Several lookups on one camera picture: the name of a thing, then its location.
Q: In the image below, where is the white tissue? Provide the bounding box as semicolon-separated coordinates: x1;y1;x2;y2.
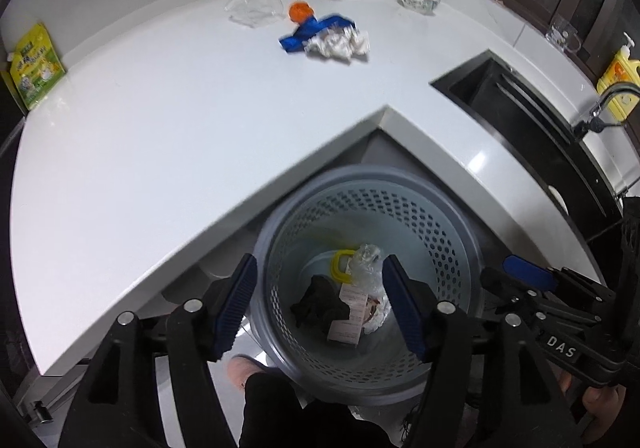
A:
362;300;397;335

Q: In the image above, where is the crumpled clear plastic bag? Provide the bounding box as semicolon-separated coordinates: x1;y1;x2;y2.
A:
304;25;372;63

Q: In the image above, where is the orange bottle cap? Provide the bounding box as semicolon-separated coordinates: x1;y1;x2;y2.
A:
288;1;317;23

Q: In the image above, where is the blue plastic wrapper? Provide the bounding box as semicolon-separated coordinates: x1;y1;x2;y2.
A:
278;14;353;53

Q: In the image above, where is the green yellow seasoning pouch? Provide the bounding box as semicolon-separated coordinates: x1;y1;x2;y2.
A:
2;22;68;111

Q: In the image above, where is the clear glass mug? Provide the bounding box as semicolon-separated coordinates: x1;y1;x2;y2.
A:
547;18;586;53

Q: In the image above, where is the clear plastic wrap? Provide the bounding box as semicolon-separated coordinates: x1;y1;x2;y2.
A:
224;0;283;28
348;243;387;289

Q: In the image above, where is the long paper receipt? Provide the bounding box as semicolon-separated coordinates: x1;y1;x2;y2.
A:
327;284;368;345

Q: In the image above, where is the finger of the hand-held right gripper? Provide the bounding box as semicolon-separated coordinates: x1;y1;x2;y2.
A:
502;255;559;292
480;267;548;317

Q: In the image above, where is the patterned paper wrapper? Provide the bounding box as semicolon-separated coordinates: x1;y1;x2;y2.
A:
362;295;388;329

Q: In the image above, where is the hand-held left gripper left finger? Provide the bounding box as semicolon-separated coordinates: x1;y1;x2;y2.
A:
57;253;259;448

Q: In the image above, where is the yellow dish soap bottle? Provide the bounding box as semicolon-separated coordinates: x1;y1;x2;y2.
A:
596;32;640;121

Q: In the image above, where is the person's right hand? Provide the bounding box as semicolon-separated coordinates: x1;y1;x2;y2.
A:
557;372;628;447

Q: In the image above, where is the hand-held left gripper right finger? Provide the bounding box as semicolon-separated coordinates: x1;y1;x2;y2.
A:
381;254;583;448

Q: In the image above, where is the grey perforated waste basket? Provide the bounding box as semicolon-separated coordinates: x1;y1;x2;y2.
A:
252;165;483;404

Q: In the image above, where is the yellow plastic lid ring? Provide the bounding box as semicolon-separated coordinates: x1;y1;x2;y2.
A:
327;249;358;285

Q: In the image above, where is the chrome faucet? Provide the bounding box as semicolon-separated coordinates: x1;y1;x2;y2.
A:
572;82;640;143

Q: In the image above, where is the black glove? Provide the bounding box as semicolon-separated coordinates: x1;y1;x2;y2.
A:
290;275;351;329

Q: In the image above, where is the person's foot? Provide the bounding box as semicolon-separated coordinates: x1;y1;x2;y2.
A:
227;355;266;394

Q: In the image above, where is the black kitchen sink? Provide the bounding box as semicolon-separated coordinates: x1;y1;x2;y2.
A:
430;50;626;249

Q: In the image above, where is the person's black trouser leg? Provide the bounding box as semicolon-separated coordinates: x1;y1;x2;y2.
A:
237;368;396;448

